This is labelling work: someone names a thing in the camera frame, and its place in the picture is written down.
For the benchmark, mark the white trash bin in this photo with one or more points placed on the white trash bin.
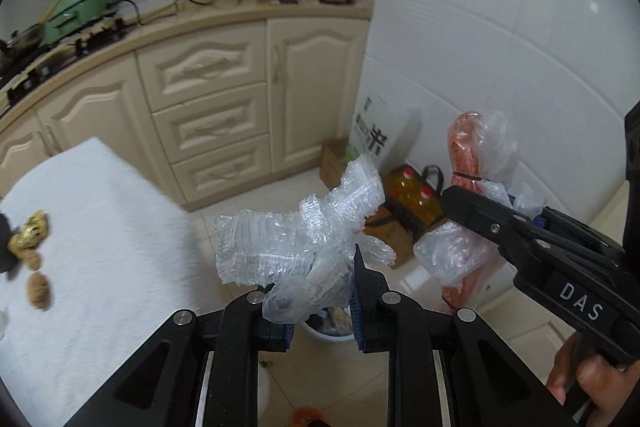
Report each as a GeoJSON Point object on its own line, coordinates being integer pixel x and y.
{"type": "Point", "coordinates": [330, 325]}

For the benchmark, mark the brown cardboard box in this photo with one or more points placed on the brown cardboard box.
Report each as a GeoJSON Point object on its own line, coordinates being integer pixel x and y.
{"type": "Point", "coordinates": [355, 207]}

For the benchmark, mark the black gas stove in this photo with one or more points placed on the black gas stove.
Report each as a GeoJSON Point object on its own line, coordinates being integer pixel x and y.
{"type": "Point", "coordinates": [67, 52]}

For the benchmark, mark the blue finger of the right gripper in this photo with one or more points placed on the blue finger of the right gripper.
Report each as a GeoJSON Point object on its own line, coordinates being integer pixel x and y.
{"type": "Point", "coordinates": [477, 213]}
{"type": "Point", "coordinates": [577, 232]}

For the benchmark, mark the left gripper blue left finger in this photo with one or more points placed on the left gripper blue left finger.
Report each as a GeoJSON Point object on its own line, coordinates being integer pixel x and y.
{"type": "Point", "coordinates": [244, 328]}

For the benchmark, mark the cooking oil bottles in bag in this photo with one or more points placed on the cooking oil bottles in bag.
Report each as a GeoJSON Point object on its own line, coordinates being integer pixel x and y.
{"type": "Point", "coordinates": [411, 200]}

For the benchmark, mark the green electric cooker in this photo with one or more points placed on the green electric cooker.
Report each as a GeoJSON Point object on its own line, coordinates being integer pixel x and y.
{"type": "Point", "coordinates": [70, 16]}

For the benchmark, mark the gold candy wrapper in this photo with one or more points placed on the gold candy wrapper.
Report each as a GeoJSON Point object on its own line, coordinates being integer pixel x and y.
{"type": "Point", "coordinates": [34, 231]}

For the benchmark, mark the frying pan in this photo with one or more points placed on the frying pan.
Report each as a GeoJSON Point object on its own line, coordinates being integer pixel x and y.
{"type": "Point", "coordinates": [29, 38]}

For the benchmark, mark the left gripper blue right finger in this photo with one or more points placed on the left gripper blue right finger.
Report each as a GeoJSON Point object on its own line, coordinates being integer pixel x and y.
{"type": "Point", "coordinates": [368, 286]}

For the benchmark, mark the black plastic bag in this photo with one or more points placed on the black plastic bag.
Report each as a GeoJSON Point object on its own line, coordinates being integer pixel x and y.
{"type": "Point", "coordinates": [7, 259]}

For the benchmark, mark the clear plastic tray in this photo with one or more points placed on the clear plastic tray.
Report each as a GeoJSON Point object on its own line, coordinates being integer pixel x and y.
{"type": "Point", "coordinates": [305, 267]}

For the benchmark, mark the white rice bag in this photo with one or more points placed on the white rice bag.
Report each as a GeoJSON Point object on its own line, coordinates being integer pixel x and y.
{"type": "Point", "coordinates": [383, 129]}

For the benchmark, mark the bag with red sausage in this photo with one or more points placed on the bag with red sausage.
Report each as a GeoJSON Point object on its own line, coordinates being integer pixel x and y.
{"type": "Point", "coordinates": [458, 253]}

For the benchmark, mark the white fluffy table cloth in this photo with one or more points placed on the white fluffy table cloth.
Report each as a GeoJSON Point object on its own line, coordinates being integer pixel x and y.
{"type": "Point", "coordinates": [120, 257]}

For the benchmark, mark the person's right hand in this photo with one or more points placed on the person's right hand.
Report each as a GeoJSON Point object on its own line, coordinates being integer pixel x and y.
{"type": "Point", "coordinates": [608, 387]}

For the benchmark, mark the cream lower kitchen cabinets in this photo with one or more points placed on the cream lower kitchen cabinets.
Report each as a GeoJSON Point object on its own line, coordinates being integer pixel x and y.
{"type": "Point", "coordinates": [205, 104]}

